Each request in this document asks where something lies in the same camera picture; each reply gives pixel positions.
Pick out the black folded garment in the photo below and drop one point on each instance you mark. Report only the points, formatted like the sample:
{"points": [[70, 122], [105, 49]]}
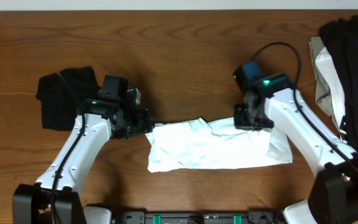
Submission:
{"points": [[58, 93]]}

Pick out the white garment in pile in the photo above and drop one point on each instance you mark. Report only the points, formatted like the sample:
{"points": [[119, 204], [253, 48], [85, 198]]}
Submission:
{"points": [[326, 67]]}

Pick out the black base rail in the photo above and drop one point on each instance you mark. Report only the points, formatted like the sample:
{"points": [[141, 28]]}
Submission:
{"points": [[249, 217]]}

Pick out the grey folded garment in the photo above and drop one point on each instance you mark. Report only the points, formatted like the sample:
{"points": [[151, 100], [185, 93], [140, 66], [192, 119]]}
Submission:
{"points": [[322, 92]]}

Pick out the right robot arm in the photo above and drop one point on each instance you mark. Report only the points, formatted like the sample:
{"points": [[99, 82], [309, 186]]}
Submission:
{"points": [[274, 102]]}

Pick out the white printed t-shirt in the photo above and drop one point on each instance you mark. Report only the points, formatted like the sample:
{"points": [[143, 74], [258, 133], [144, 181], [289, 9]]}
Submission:
{"points": [[198, 144]]}

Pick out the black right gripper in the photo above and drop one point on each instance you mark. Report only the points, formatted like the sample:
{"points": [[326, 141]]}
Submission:
{"points": [[240, 122]]}

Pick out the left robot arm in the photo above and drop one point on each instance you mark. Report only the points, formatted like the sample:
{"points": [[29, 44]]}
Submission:
{"points": [[60, 186]]}

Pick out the black garment on pile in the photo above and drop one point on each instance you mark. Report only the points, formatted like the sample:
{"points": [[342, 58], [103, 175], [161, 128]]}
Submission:
{"points": [[341, 40]]}

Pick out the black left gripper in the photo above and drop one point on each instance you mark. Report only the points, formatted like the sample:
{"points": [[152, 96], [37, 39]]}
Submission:
{"points": [[143, 117]]}

